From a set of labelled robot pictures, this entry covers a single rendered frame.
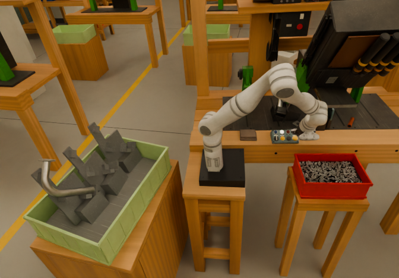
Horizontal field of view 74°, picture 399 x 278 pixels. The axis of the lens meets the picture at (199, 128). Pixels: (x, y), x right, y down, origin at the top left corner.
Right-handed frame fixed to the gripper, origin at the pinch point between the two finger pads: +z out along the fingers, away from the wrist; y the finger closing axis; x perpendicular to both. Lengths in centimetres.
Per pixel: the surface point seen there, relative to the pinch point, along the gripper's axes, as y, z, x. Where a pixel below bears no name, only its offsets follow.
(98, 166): 105, -11, 20
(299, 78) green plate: -2.9, -0.5, -33.2
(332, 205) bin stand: -12.3, 0.5, 37.1
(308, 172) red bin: -2.6, 0.4, 20.7
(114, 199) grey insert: 96, -7, 36
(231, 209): 37, 5, 40
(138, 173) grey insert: 89, 3, 21
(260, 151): 19.6, 13.8, 6.2
